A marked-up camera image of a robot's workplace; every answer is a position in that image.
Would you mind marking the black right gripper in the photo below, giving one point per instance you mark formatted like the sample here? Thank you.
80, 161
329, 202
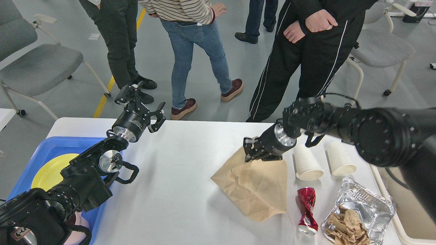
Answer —
269, 146

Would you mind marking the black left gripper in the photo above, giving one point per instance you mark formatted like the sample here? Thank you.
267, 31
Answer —
132, 122

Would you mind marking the brown paper bag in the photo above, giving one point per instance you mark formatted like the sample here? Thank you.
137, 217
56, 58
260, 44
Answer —
258, 188

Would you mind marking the white paper cup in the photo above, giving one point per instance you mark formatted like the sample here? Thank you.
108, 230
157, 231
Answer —
339, 160
306, 165

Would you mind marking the crushed red can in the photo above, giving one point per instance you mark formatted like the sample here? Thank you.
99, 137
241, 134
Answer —
306, 199

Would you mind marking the yellow plastic plate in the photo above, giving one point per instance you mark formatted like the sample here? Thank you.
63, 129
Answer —
49, 174

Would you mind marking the foil tray with paper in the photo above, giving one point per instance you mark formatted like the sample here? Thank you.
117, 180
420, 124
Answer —
359, 216

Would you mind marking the pink mug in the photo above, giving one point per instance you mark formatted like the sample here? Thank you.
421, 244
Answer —
80, 231

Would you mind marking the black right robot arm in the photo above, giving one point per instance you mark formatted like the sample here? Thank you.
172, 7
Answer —
384, 137

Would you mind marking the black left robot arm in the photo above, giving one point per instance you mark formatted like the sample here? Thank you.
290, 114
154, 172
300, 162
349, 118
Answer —
39, 217

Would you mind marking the person in grey trousers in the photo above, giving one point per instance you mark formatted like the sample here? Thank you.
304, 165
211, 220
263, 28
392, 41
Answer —
116, 21

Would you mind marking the person in blue jeans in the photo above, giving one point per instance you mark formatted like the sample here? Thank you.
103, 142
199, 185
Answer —
189, 23

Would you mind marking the grey chair left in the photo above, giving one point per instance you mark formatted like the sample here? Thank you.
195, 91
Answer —
40, 69

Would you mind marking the grey chair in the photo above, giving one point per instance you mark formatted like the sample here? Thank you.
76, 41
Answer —
40, 69
380, 48

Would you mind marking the person in striped black pants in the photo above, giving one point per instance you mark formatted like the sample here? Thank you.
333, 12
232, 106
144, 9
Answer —
316, 36

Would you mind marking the person in dark blue trousers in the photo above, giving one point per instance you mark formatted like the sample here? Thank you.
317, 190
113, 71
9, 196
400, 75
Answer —
258, 9

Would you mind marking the grey chair right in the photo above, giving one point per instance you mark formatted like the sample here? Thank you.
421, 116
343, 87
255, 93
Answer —
380, 48

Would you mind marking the beige plastic bin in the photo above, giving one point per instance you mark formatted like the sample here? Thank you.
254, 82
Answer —
411, 222

